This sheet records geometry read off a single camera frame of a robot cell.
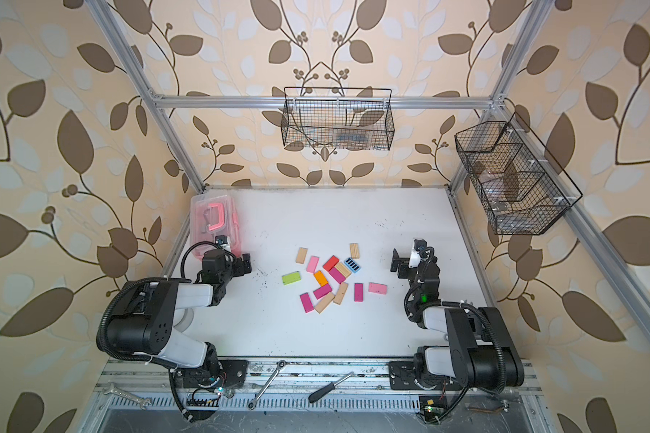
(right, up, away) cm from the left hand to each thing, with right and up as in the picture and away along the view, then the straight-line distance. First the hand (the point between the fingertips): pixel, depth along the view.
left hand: (230, 254), depth 95 cm
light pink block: (+29, -4, +1) cm, 30 cm away
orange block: (+33, -8, -2) cm, 34 cm away
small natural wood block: (+40, -5, +1) cm, 40 cm away
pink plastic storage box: (-10, +14, +10) cm, 20 cm away
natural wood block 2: (+45, +1, +4) cm, 45 cm away
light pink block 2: (+52, -11, -4) cm, 54 cm away
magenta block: (+38, -7, -1) cm, 39 cm away
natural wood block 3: (+33, -15, -7) cm, 37 cm away
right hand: (+63, +2, -5) cm, 63 cm away
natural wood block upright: (+40, -12, -4) cm, 42 cm away
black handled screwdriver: (+35, -33, -23) cm, 54 cm away
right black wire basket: (+89, +21, -22) cm, 94 cm away
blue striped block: (+44, -4, +1) cm, 45 cm away
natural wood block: (+25, -1, +4) cm, 26 cm away
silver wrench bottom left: (-23, -33, -23) cm, 46 cm away
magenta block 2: (+33, -12, -4) cm, 36 cm away
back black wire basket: (+40, +49, +1) cm, 63 cm away
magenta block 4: (+46, -12, -5) cm, 47 cm away
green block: (+22, -8, -1) cm, 24 cm away
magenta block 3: (+28, -15, -6) cm, 33 cm away
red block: (+36, -3, +1) cm, 36 cm away
